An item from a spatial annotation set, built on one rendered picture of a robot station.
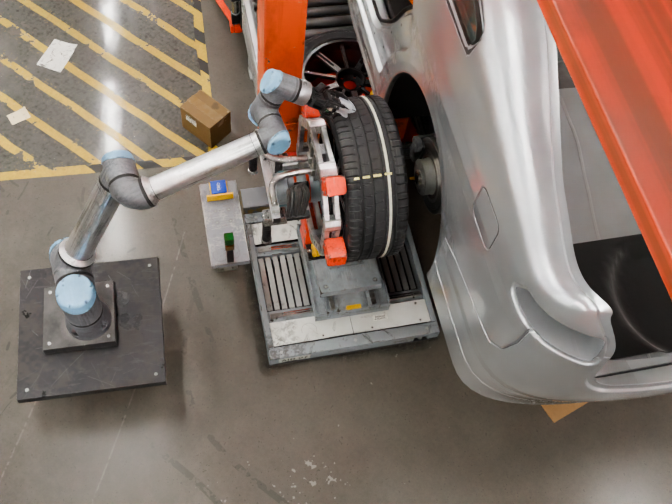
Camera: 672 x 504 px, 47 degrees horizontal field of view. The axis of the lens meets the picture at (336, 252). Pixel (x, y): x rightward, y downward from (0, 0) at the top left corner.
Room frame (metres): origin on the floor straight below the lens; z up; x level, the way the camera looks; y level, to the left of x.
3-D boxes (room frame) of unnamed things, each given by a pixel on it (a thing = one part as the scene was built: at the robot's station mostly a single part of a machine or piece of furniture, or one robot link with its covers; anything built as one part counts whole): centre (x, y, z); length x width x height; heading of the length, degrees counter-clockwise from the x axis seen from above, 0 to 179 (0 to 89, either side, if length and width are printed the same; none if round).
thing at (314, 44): (2.63, 0.09, 0.39); 0.66 x 0.66 x 0.24
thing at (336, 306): (1.76, -0.04, 0.13); 0.50 x 0.36 x 0.10; 21
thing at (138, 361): (1.15, 0.98, 0.15); 0.60 x 0.60 x 0.30; 19
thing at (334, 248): (1.43, 0.01, 0.85); 0.09 x 0.08 x 0.07; 21
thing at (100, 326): (1.16, 0.98, 0.40); 0.19 x 0.19 x 0.10
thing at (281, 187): (1.69, 0.19, 0.85); 0.21 x 0.14 x 0.14; 111
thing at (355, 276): (1.78, -0.03, 0.32); 0.40 x 0.30 x 0.28; 21
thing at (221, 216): (1.70, 0.52, 0.44); 0.43 x 0.17 x 0.03; 21
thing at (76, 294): (1.17, 0.99, 0.54); 0.17 x 0.15 x 0.18; 30
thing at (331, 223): (1.72, 0.13, 0.85); 0.54 x 0.07 x 0.54; 21
